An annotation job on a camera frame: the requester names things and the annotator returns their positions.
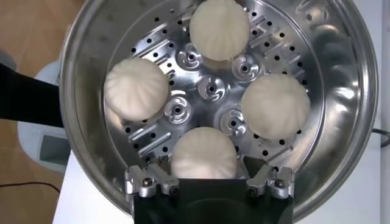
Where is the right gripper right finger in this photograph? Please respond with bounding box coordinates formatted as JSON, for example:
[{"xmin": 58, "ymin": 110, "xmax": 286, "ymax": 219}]
[{"xmin": 243, "ymin": 156, "xmax": 296, "ymax": 200}]

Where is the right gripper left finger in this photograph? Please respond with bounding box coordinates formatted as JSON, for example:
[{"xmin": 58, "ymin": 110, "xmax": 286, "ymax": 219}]
[{"xmin": 124, "ymin": 156, "xmax": 180, "ymax": 199}]

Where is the white steamed baozi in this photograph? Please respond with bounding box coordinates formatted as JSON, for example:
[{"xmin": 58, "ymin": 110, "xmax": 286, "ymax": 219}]
[
  {"xmin": 241, "ymin": 74, "xmax": 311, "ymax": 141},
  {"xmin": 169, "ymin": 127, "xmax": 239, "ymax": 180},
  {"xmin": 188, "ymin": 0, "xmax": 250, "ymax": 61},
  {"xmin": 103, "ymin": 57, "xmax": 170, "ymax": 122}
]

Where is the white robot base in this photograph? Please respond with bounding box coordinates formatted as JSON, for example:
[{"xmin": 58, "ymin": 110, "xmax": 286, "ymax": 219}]
[{"xmin": 16, "ymin": 59, "xmax": 73, "ymax": 174}]

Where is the perforated stainless steel steamer basket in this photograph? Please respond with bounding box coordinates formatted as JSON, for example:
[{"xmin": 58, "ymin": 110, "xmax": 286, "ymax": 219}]
[{"xmin": 59, "ymin": 0, "xmax": 380, "ymax": 223}]

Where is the black cooker power cord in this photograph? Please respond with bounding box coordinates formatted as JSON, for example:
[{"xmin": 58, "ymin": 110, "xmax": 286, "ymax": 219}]
[{"xmin": 372, "ymin": 128, "xmax": 390, "ymax": 149}]

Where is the thin black floor cable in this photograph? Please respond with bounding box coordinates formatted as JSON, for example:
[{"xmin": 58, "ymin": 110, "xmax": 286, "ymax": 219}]
[{"xmin": 0, "ymin": 181, "xmax": 61, "ymax": 195}]

